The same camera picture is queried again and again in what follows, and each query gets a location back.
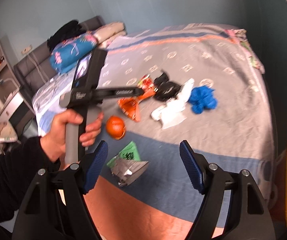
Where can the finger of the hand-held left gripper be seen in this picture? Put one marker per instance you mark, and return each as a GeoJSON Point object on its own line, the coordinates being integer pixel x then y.
{"type": "Point", "coordinates": [144, 93]}

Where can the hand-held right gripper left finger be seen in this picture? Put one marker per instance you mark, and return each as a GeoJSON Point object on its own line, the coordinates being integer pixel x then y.
{"type": "Point", "coordinates": [96, 166]}

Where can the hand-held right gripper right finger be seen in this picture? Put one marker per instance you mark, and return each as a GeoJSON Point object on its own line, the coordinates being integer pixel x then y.
{"type": "Point", "coordinates": [192, 170]}

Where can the orange snack wrapper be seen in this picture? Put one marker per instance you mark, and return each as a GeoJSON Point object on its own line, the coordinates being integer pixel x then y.
{"type": "Point", "coordinates": [131, 105]}

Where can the small black plastic bag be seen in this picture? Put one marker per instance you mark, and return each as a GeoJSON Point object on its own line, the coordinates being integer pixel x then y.
{"type": "Point", "coordinates": [167, 90]}

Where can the silver and green snack packet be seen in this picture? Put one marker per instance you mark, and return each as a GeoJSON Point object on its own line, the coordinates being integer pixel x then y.
{"type": "Point", "coordinates": [128, 166]}

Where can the white tissue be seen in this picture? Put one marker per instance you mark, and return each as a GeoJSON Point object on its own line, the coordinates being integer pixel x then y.
{"type": "Point", "coordinates": [174, 110]}

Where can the blue plastic bag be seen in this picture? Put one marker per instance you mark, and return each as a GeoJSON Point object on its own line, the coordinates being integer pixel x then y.
{"type": "Point", "coordinates": [203, 100]}

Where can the person's left forearm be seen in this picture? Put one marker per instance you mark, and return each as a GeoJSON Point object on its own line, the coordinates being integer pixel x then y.
{"type": "Point", "coordinates": [13, 180]}

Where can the person's left hand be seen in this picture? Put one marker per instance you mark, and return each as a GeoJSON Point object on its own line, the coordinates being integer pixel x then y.
{"type": "Point", "coordinates": [56, 135]}

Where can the bed with patterned sheet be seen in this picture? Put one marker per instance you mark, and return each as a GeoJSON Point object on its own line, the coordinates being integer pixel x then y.
{"type": "Point", "coordinates": [208, 142]}

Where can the blue floral folded quilt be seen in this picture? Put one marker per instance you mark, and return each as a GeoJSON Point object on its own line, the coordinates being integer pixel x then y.
{"type": "Point", "coordinates": [68, 52]}

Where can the beige stacked pillows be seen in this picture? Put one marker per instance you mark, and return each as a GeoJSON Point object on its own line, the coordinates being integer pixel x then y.
{"type": "Point", "coordinates": [111, 31]}

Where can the black folded cloth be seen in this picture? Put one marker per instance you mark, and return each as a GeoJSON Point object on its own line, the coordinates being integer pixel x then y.
{"type": "Point", "coordinates": [66, 33]}

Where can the grey upholstered headboard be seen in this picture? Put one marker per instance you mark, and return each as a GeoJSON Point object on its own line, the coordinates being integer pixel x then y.
{"type": "Point", "coordinates": [33, 67]}

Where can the pink floral cloth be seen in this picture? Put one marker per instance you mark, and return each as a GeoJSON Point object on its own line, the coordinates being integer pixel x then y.
{"type": "Point", "coordinates": [248, 52]}

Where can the wall socket above headboard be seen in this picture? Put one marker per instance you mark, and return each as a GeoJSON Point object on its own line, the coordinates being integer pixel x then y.
{"type": "Point", "coordinates": [27, 49]}

